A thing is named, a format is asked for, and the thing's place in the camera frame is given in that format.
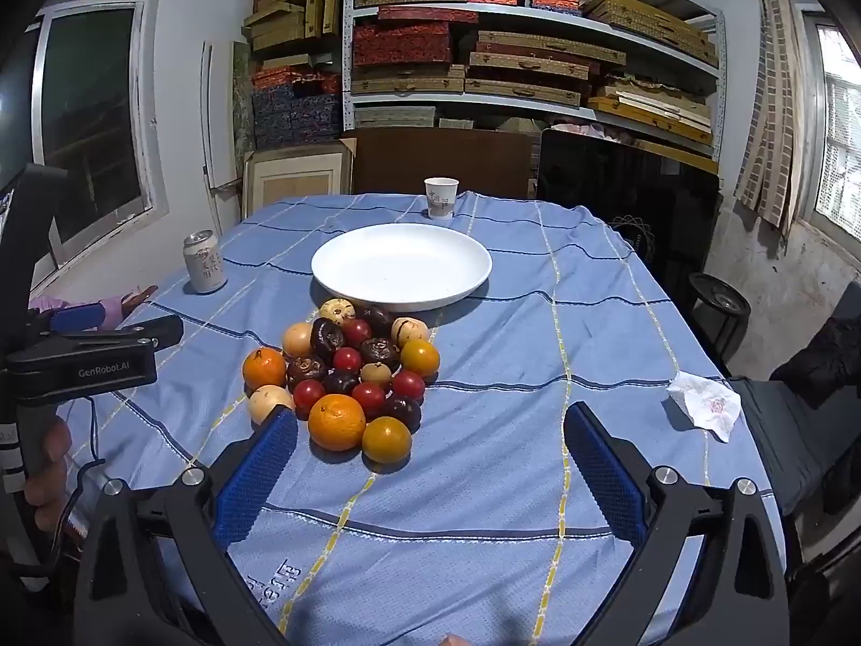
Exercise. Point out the dark purple round fruit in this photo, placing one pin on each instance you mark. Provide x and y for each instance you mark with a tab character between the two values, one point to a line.
402	412

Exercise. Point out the window with frosted panes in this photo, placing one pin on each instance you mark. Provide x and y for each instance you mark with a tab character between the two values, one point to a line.
841	128

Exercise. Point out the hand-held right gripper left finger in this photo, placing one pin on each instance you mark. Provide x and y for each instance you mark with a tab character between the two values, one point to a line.
259	478

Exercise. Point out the black round stool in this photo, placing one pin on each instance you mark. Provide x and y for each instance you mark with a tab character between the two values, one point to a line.
720	296

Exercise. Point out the blue checked tablecloth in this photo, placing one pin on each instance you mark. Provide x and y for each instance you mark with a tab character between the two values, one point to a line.
504	350

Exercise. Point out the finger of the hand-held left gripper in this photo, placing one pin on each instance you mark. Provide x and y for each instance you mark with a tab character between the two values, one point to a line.
158	330
81	319

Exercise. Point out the red cherry tomato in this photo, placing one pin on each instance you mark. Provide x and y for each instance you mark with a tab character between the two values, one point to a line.
408	385
347	359
368	398
309	395
356	332

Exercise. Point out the orange tangerine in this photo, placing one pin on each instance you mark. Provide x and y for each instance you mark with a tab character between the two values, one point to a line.
336	422
264	369

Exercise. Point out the pale orange round fruit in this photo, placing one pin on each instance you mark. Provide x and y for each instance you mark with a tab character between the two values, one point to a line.
298	340

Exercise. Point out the wooden picture frame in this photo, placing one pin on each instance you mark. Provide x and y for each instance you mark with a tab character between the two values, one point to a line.
296	178

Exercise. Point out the stack of tan woven boxes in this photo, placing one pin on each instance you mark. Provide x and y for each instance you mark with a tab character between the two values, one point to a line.
524	71

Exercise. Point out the white paper cup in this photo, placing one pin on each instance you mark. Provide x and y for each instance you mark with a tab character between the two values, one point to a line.
441	198

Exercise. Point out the brick patterned curtain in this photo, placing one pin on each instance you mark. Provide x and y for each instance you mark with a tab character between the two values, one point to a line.
773	114

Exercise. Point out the stack of red brocade boxes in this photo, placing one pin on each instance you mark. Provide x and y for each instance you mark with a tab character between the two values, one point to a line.
400	44

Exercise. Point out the tall white board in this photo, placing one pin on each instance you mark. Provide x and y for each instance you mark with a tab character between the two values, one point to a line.
212	114

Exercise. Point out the pale cream round fruit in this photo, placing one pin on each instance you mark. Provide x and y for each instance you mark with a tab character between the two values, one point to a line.
268	399

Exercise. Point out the green marbled panel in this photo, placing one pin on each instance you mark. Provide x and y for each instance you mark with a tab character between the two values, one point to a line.
243	94

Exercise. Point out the white metal shelf rack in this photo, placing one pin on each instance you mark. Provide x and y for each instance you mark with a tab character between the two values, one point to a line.
538	17

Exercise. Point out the small beige longan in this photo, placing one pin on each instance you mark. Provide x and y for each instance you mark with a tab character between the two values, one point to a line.
376	374

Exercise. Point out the pile of tan woven boxes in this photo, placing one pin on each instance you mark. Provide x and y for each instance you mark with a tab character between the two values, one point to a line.
282	17

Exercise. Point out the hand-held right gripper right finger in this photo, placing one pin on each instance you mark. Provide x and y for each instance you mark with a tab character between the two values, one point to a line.
602	471

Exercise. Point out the large black panel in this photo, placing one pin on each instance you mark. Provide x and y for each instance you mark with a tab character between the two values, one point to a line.
625	188

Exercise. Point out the person's left hand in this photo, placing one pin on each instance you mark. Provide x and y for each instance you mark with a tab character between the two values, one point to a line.
50	464

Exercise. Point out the brown board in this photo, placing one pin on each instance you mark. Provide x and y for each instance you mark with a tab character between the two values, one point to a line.
444	161

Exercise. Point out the striped cream pepino melon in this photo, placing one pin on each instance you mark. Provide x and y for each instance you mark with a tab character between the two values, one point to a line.
408	331
337	310

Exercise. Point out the white beverage can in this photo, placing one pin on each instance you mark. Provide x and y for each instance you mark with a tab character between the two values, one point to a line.
204	266

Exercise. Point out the orange brocade boxes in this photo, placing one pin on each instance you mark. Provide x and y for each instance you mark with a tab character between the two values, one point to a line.
296	79

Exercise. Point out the white oval plate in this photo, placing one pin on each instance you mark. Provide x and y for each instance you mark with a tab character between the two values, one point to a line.
403	266

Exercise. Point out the crumpled white tissue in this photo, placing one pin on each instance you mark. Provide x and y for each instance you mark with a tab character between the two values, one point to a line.
703	407

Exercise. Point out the stack of blue brocade boxes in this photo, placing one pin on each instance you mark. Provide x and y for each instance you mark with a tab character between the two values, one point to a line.
296	114

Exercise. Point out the aluminium frame window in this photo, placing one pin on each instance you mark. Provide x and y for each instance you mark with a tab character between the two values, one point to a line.
94	121

